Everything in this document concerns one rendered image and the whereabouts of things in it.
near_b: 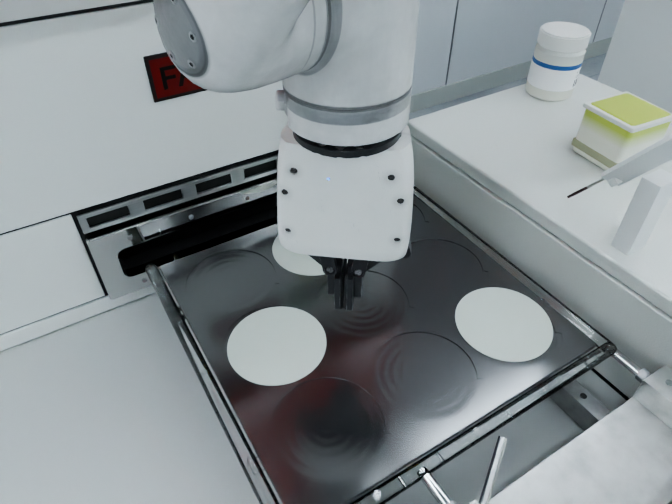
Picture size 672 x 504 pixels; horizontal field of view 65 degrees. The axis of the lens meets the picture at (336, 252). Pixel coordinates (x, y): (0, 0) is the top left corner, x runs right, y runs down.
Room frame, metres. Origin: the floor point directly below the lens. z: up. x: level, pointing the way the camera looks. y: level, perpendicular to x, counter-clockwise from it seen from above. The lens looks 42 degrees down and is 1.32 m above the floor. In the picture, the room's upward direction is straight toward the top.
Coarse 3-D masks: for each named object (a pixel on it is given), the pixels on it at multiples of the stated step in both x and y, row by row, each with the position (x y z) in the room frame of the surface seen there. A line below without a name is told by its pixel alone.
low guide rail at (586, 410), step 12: (576, 384) 0.32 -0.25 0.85; (552, 396) 0.32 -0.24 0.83; (564, 396) 0.31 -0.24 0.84; (576, 396) 0.31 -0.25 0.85; (588, 396) 0.31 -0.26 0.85; (564, 408) 0.31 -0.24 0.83; (576, 408) 0.30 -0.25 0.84; (588, 408) 0.29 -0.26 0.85; (600, 408) 0.29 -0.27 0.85; (576, 420) 0.29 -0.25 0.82; (588, 420) 0.29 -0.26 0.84
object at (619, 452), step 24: (624, 408) 0.27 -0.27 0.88; (600, 432) 0.25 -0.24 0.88; (624, 432) 0.25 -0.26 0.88; (648, 432) 0.25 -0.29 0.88; (552, 456) 0.23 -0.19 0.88; (576, 456) 0.23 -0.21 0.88; (600, 456) 0.23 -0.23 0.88; (624, 456) 0.23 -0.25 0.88; (648, 456) 0.23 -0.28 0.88; (528, 480) 0.20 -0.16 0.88; (552, 480) 0.20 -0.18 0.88; (576, 480) 0.20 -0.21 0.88; (600, 480) 0.20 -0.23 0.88; (624, 480) 0.20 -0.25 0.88; (648, 480) 0.20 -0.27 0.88
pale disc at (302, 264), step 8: (272, 248) 0.48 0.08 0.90; (280, 248) 0.48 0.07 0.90; (280, 256) 0.47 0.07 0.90; (288, 256) 0.47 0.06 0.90; (296, 256) 0.47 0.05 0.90; (304, 256) 0.47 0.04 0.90; (280, 264) 0.45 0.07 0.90; (288, 264) 0.45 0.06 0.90; (296, 264) 0.45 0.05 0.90; (304, 264) 0.45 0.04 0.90; (312, 264) 0.45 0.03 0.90; (296, 272) 0.44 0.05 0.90; (304, 272) 0.44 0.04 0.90; (312, 272) 0.44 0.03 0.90; (320, 272) 0.44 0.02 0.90
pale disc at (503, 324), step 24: (504, 288) 0.41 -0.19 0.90; (456, 312) 0.38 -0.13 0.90; (480, 312) 0.38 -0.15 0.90; (504, 312) 0.38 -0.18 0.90; (528, 312) 0.38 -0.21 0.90; (480, 336) 0.34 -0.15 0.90; (504, 336) 0.34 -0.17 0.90; (528, 336) 0.34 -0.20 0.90; (552, 336) 0.34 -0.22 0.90; (504, 360) 0.31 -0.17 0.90
